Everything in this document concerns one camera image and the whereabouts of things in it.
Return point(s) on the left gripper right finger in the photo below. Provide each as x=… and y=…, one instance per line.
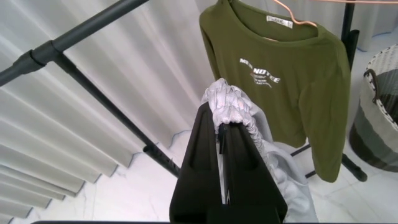
x=248, y=186

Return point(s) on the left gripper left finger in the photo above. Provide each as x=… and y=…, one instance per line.
x=199, y=174

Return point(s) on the pale grey shorts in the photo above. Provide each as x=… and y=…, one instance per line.
x=231, y=104

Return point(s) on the green long-sleeved shirt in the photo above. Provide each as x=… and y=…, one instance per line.
x=295, y=102

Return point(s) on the pink clothes hanger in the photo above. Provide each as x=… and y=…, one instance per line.
x=293, y=19

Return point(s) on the white laundry basket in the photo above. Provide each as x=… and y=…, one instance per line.
x=373, y=137

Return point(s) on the black clothes rack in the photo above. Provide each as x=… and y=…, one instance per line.
x=93, y=21

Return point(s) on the white curtain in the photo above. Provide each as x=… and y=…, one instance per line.
x=93, y=102

